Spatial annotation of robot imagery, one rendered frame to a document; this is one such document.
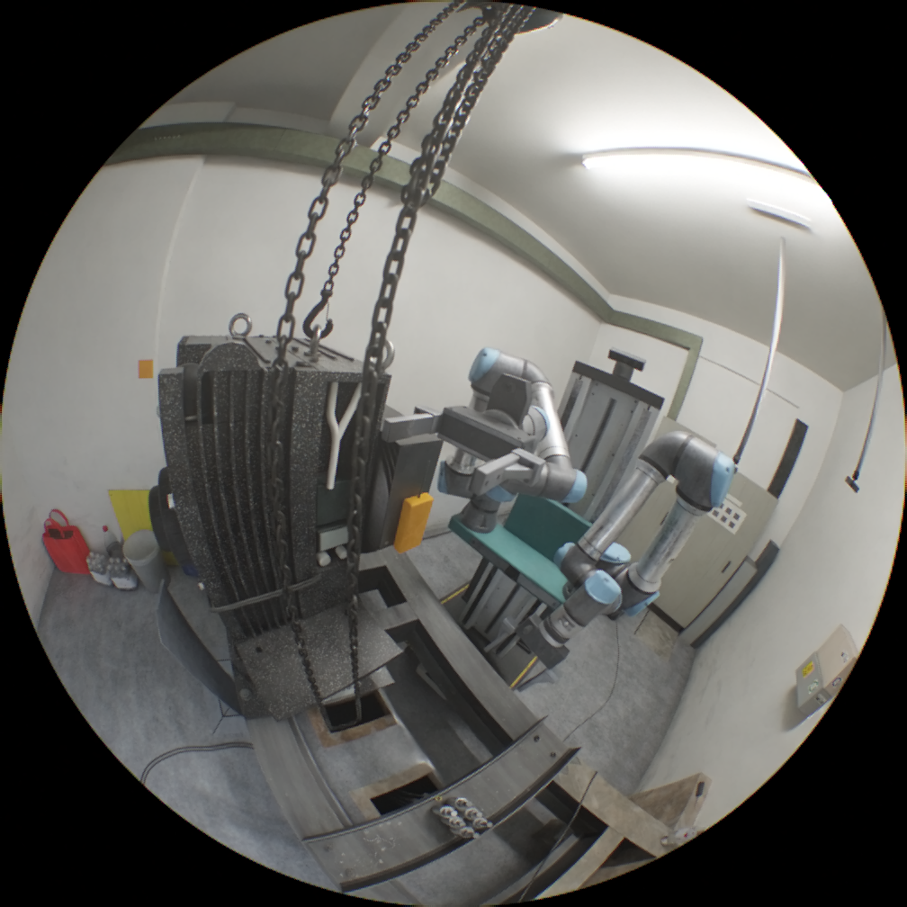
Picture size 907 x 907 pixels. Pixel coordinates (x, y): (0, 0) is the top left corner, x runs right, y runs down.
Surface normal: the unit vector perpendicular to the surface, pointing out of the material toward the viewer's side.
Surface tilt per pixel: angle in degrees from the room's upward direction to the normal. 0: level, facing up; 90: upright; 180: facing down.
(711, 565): 90
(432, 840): 0
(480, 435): 92
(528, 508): 90
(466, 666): 0
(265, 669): 0
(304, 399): 90
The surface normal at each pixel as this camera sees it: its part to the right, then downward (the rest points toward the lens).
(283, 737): 0.28, -0.88
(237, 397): 0.72, 0.45
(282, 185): 0.55, 0.47
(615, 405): -0.66, 0.11
